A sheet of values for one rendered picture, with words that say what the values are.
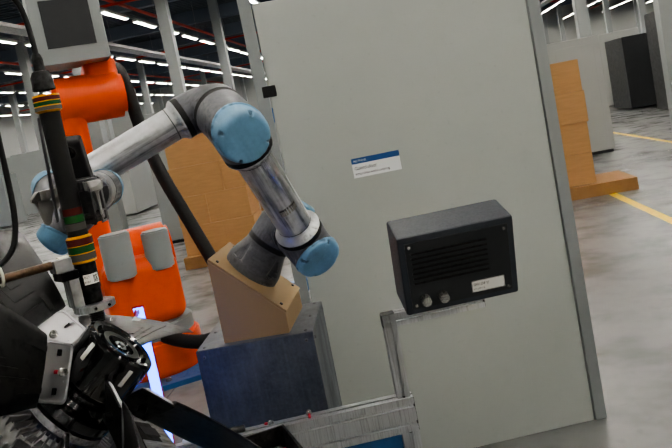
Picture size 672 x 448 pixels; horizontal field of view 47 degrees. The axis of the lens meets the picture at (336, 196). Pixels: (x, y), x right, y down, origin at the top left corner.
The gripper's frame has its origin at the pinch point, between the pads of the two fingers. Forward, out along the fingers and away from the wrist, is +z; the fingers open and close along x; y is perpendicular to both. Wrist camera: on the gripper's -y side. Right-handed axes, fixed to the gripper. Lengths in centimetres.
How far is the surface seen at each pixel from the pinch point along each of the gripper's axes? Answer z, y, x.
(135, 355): 6.7, 27.7, -7.0
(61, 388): 13.7, 28.4, 3.0
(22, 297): 0.4, 15.8, 9.9
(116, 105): -396, -36, 56
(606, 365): -237, 148, -181
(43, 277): -4.2, 13.9, 7.3
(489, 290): -36, 42, -76
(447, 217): -37, 24, -70
